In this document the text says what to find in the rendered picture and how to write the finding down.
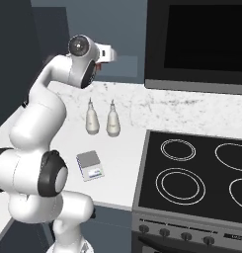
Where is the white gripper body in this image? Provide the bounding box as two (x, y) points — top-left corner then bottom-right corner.
(106, 44), (119, 63)

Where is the dark cabinet door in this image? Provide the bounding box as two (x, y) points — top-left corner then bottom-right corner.
(0, 0), (42, 132)

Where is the grey digital scale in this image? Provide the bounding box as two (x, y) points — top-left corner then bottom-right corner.
(75, 150), (106, 183)

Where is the cream squeeze bottle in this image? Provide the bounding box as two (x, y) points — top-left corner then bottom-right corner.
(85, 97), (101, 135)
(106, 99), (121, 138)

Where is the black microwave oven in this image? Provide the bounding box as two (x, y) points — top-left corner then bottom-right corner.
(144, 0), (242, 96)

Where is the black hob stove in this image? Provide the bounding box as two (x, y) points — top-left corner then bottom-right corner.
(130, 129), (242, 253)

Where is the dark blue wall cabinet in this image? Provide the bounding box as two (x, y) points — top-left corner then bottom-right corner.
(29, 5), (71, 62)

